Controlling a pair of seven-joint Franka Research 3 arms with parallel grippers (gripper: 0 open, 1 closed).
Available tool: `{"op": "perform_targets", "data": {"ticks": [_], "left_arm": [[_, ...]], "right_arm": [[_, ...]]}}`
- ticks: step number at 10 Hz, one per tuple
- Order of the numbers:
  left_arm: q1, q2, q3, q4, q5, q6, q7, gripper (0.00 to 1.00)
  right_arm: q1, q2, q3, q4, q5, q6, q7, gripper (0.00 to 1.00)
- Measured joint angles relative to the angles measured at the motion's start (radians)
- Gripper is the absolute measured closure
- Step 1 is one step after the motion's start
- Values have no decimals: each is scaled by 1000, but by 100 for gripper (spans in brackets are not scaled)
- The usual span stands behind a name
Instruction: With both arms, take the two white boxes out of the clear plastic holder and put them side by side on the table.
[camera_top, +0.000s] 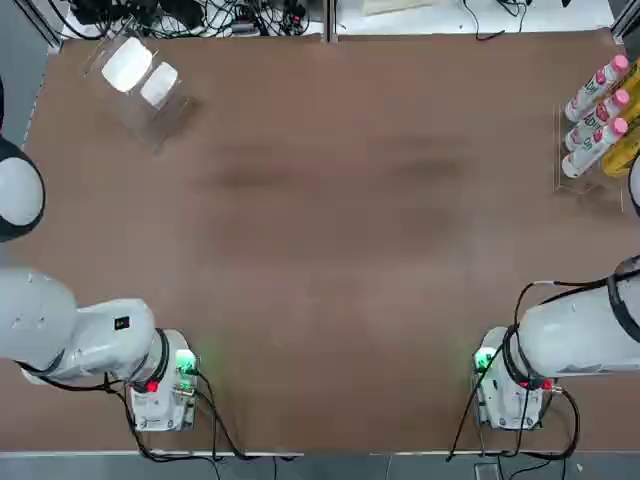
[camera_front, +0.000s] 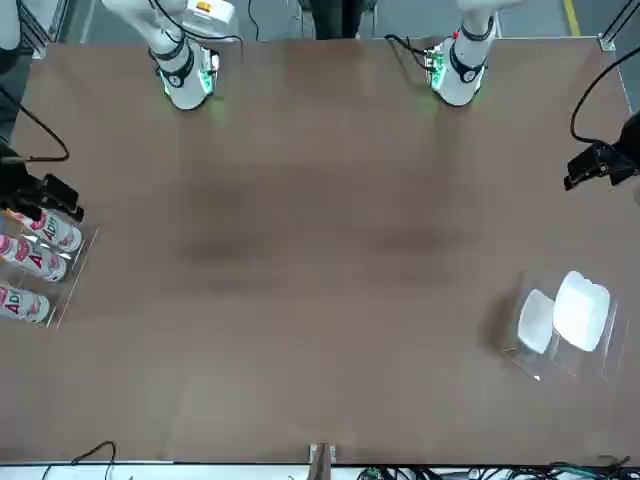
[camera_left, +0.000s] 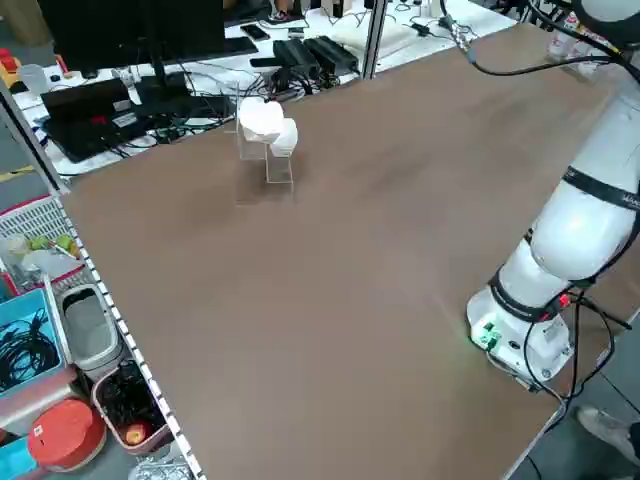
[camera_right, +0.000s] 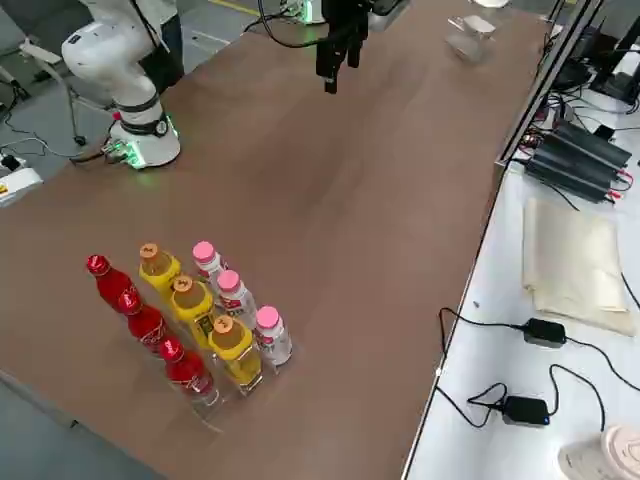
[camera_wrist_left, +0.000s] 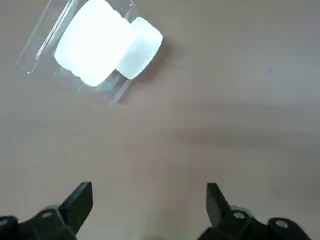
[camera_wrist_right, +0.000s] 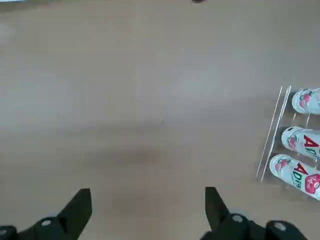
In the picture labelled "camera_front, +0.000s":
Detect tangled black cables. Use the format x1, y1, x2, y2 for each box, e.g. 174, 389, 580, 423
357, 452, 640, 480

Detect white box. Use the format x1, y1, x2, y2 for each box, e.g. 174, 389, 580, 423
551, 270, 612, 352
517, 288, 557, 351

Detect person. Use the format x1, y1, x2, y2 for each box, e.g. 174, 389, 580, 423
309, 0, 364, 40

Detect thin black cable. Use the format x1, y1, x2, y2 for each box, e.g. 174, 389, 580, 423
69, 439, 119, 469

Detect aluminium corner frame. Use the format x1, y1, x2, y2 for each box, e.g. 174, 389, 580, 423
27, 0, 71, 59
597, 0, 640, 54

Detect clear plastic stepped holder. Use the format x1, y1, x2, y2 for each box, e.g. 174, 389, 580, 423
499, 269, 630, 389

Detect black right base cable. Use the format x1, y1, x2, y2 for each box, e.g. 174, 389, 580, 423
214, 0, 262, 45

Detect aluminium frame post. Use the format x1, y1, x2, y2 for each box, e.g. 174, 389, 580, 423
308, 442, 338, 480

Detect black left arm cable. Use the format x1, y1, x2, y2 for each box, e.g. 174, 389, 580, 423
571, 47, 640, 146

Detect black base cable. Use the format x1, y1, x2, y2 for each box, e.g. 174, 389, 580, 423
214, 0, 262, 45
383, 32, 434, 70

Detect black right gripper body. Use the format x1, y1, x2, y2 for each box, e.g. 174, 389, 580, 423
0, 144, 49, 214

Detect black left base cable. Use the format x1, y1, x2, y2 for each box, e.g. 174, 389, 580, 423
383, 32, 434, 70

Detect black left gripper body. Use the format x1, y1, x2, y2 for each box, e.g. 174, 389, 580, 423
609, 112, 640, 176

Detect clear plastic bottle shelf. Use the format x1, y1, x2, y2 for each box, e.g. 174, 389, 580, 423
0, 207, 100, 332

